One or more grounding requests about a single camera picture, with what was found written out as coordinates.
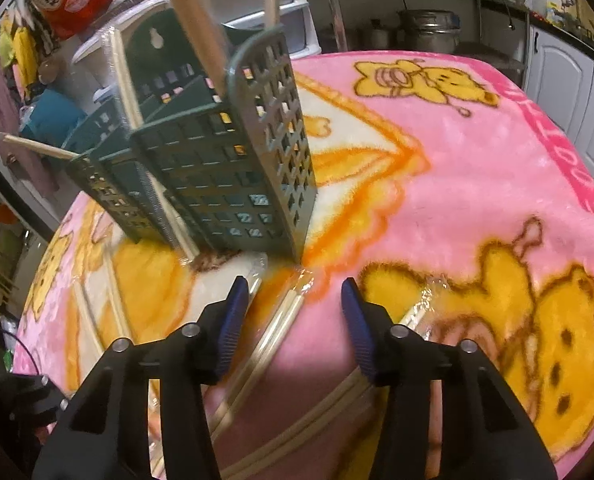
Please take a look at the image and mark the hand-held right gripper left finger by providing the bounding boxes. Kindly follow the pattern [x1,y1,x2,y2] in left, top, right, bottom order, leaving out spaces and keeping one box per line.
[31,276,250,480]

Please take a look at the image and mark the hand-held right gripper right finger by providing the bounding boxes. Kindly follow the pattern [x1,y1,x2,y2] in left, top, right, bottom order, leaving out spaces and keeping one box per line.
[341,277,560,480]

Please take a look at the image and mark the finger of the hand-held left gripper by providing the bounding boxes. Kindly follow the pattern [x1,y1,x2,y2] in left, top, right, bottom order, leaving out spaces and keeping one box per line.
[8,374,70,431]

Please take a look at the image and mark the pile of wooden chopsticks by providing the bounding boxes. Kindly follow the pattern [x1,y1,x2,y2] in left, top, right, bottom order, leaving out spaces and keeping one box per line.
[74,267,430,480]

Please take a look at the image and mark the green plastic utensil basket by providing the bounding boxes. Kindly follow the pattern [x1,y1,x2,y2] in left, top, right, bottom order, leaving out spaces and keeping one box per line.
[70,22,318,263]

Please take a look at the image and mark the plastic-wrapped wooden chopstick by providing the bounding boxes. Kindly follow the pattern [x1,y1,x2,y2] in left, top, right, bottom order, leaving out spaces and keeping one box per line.
[108,30,143,128]

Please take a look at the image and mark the pink printed blanket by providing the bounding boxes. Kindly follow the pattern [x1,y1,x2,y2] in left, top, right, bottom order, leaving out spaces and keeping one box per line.
[14,50,594,480]

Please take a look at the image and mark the blue hanging bag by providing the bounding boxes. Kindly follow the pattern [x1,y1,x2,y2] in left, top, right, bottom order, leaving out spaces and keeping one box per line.
[20,87,88,146]

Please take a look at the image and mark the small steel kettle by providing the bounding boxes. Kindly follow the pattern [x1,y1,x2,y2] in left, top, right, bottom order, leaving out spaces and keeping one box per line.
[362,19,395,48]

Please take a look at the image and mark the large steel pot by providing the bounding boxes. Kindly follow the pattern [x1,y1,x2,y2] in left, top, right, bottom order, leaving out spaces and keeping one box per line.
[399,9,460,53]

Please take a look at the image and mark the white kitchen cabinets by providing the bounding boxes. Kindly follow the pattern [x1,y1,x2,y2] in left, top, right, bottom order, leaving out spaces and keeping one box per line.
[524,20,594,201]

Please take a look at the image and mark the yellow hanging cloths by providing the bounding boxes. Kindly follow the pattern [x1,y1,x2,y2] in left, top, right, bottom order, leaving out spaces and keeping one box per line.
[0,15,40,91]

